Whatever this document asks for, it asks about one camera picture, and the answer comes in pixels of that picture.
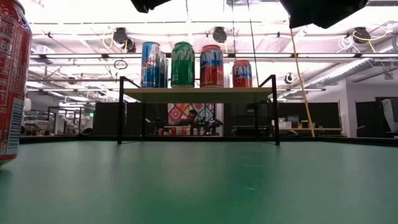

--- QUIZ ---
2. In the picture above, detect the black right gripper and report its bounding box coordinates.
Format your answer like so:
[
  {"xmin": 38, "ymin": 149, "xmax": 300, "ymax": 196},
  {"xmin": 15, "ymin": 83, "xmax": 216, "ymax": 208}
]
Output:
[{"xmin": 278, "ymin": 0, "xmax": 370, "ymax": 30}]

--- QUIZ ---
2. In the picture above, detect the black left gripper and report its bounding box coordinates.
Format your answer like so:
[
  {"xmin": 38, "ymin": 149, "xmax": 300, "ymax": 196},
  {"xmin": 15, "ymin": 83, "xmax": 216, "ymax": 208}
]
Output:
[{"xmin": 129, "ymin": 0, "xmax": 172, "ymax": 14}]

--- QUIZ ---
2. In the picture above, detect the green Sprite can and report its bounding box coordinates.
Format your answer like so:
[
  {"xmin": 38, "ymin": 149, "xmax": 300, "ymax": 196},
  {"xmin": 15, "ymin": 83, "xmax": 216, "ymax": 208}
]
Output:
[{"xmin": 170, "ymin": 40, "xmax": 196, "ymax": 89}]

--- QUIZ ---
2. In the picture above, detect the red Fanta can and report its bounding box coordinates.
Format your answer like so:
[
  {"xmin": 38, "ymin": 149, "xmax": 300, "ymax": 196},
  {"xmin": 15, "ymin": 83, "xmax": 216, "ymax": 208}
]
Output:
[
  {"xmin": 0, "ymin": 0, "xmax": 34, "ymax": 169},
  {"xmin": 199, "ymin": 44, "xmax": 224, "ymax": 89},
  {"xmin": 231, "ymin": 59, "xmax": 253, "ymax": 89}
]

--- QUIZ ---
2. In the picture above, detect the wooden shelf with black legs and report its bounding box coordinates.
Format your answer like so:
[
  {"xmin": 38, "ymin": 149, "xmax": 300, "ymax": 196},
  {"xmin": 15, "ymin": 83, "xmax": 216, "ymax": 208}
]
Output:
[{"xmin": 116, "ymin": 73, "xmax": 280, "ymax": 146}]

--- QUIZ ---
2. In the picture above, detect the colourful printed panel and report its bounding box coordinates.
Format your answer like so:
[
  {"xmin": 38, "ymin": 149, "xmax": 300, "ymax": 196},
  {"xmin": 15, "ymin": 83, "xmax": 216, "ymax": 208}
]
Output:
[{"xmin": 167, "ymin": 103, "xmax": 216, "ymax": 126}]

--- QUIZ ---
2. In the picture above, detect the person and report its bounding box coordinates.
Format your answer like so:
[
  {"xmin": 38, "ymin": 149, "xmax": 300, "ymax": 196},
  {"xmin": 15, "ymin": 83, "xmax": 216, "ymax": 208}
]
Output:
[{"xmin": 174, "ymin": 108, "xmax": 200, "ymax": 128}]

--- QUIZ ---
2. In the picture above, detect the green table mat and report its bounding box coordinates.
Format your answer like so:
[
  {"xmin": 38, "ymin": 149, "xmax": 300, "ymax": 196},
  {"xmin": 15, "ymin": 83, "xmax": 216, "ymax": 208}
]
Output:
[{"xmin": 0, "ymin": 140, "xmax": 398, "ymax": 224}]

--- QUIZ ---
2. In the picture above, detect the black cable loop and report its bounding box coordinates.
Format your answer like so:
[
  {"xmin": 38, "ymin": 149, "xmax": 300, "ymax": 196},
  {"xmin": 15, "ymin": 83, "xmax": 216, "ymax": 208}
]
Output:
[{"xmin": 113, "ymin": 59, "xmax": 129, "ymax": 71}]

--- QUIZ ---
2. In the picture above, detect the yellow cable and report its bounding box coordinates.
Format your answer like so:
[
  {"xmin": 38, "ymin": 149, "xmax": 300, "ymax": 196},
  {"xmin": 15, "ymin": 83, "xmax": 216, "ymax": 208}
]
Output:
[{"xmin": 289, "ymin": 27, "xmax": 315, "ymax": 138}]

